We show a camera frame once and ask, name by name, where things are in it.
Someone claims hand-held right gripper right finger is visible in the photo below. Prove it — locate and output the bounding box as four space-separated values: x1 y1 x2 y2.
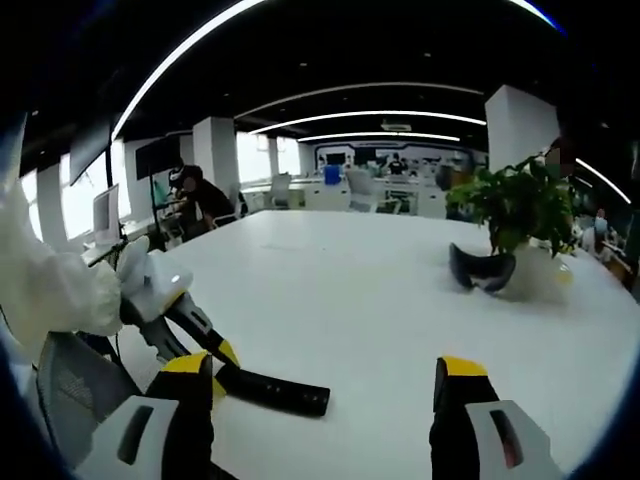
428 355 564 480

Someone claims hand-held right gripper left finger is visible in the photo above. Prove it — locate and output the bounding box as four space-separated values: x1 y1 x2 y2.
82 351 216 480

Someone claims black remote control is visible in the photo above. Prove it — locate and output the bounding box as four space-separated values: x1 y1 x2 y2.
218 363 332 419

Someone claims white computer monitor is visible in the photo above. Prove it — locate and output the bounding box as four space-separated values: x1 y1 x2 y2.
91 183 122 247

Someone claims grey mesh office chair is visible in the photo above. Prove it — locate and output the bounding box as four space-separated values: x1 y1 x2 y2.
36 329 145 467

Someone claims black headset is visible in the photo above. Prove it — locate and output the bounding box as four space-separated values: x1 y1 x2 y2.
447 241 518 297

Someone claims black hanging screen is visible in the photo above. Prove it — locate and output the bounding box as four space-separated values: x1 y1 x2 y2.
68 119 114 188

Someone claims clear plant pot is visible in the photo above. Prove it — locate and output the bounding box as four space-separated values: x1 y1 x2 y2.
508 241 575 302

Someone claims white office chair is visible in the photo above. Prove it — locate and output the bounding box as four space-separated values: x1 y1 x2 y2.
269 173 293 209
344 168 384 213

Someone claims green potted plant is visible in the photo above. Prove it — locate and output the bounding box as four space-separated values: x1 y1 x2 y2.
444 153 577 260

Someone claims long curved ceiling light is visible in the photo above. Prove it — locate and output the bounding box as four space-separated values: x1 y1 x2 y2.
111 0 269 142

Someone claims black wall screen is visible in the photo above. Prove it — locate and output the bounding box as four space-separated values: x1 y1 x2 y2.
135 138 182 174

